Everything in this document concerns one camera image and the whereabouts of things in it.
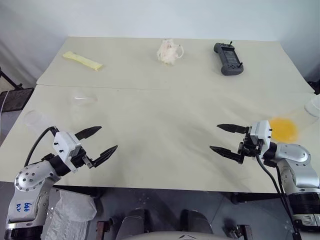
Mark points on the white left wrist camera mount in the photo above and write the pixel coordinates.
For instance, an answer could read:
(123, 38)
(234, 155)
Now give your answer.
(65, 143)

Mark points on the rusty brown metal bracket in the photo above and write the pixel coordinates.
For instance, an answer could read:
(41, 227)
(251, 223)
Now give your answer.
(103, 230)
(240, 232)

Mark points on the white crumpled cloth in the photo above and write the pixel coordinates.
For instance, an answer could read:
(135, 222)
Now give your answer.
(168, 53)

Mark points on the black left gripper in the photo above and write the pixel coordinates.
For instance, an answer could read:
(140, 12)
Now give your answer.
(80, 158)

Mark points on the large clear bottle yellow liquid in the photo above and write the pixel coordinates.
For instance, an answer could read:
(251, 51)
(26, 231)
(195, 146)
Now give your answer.
(285, 128)

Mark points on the dark object at wall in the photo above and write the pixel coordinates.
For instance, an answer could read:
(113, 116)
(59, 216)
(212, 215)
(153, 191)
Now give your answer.
(315, 87)

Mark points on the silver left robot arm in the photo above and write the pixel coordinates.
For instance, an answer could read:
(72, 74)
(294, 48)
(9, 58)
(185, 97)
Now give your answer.
(27, 180)

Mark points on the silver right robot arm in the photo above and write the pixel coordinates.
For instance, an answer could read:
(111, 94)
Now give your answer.
(297, 165)

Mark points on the white plastic bag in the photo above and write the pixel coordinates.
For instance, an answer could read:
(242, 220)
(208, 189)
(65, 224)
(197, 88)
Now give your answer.
(72, 207)

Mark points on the clear plastic cup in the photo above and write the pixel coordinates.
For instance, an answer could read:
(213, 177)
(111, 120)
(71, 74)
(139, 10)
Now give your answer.
(83, 98)

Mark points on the dark rounded shape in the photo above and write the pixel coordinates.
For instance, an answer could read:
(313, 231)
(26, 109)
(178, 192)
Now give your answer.
(132, 221)
(196, 221)

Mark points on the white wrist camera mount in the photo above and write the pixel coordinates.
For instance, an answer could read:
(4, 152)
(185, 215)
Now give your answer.
(65, 143)
(261, 132)

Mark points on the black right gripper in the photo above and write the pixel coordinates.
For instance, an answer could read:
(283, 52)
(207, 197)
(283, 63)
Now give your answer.
(251, 147)

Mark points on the black handheld remote controller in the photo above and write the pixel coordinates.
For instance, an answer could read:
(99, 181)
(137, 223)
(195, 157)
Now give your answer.
(228, 58)

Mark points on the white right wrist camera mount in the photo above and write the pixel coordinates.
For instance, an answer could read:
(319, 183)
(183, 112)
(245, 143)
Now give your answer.
(261, 132)

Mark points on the black table frame bar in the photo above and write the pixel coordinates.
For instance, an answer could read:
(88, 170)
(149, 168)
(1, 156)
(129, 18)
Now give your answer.
(257, 197)

